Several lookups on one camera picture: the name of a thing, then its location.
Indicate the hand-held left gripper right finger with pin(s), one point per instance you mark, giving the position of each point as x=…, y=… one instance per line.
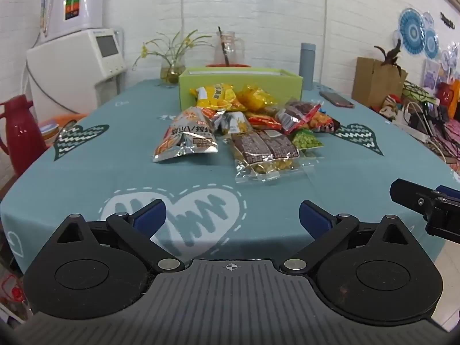
x=312, y=217

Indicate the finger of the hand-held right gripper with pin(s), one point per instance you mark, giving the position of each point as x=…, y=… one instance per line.
x=449, y=192
x=406, y=192

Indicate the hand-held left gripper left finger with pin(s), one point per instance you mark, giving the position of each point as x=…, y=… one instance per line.
x=152, y=215

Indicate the brown label cake packet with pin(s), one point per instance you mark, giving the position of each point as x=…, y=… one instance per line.
x=251, y=151
x=284, y=147

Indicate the green pea packet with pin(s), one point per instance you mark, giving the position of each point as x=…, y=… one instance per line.
x=307, y=139

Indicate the silver orange snack bag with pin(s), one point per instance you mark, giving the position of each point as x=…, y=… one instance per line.
x=187, y=133

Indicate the orange nut packet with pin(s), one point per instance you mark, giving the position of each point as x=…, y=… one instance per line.
x=325, y=121

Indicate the clear packet dark red snack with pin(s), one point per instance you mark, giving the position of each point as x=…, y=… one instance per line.
x=296, y=115

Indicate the red orange snack packet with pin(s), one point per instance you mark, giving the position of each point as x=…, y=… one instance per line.
x=264, y=121

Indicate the small yellow white packet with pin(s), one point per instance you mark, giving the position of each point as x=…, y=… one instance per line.
x=235, y=122

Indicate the yellow orange candy packet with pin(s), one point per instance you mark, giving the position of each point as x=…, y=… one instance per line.
x=257, y=97

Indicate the yellow chip bag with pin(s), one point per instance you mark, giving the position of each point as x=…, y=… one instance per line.
x=215, y=95

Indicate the green cardboard box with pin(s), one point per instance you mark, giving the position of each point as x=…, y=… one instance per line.
x=273, y=84

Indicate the red plaid cloth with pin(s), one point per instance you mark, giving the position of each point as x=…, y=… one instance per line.
x=452, y=133

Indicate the teal printed tablecloth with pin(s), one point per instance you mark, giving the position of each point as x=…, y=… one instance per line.
x=107, y=158

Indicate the small stuffed toy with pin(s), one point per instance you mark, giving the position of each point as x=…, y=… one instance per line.
x=390, y=106

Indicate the dark net-pattern bag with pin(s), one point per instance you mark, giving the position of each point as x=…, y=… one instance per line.
x=418, y=93

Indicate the brown paper bag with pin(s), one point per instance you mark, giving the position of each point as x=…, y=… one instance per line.
x=373, y=82

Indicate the dark smartphone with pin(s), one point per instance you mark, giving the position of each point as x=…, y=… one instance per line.
x=336, y=99

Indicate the picture card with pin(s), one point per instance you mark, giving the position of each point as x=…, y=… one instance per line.
x=431, y=73

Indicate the orange plastic basin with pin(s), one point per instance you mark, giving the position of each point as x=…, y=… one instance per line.
x=70, y=118

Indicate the jar with blue lid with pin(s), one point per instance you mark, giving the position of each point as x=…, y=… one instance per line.
x=48, y=129

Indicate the dark dried plant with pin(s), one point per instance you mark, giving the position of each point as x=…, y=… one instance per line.
x=390, y=55

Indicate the glass vase with plant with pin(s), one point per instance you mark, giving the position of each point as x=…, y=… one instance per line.
x=171, y=70

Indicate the small blue paper fan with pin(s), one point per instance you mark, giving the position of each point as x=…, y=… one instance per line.
x=432, y=45

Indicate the grey-blue thermos bottle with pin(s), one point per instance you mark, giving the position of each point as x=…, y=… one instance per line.
x=307, y=64

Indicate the red thermos jug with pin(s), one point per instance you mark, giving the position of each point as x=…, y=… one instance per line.
x=21, y=133

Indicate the large blue paper fan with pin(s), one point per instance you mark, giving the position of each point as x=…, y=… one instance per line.
x=411, y=27

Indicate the white appliance with screen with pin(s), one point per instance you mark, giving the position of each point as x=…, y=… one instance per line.
x=64, y=75

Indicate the red plastic basket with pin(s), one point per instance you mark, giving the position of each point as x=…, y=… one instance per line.
x=230, y=65

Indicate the black straw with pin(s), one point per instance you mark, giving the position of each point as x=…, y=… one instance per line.
x=224, y=48

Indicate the glass pitcher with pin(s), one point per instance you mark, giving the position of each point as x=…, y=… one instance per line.
x=235, y=52

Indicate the white water purifier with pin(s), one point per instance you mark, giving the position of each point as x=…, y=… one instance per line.
x=86, y=3

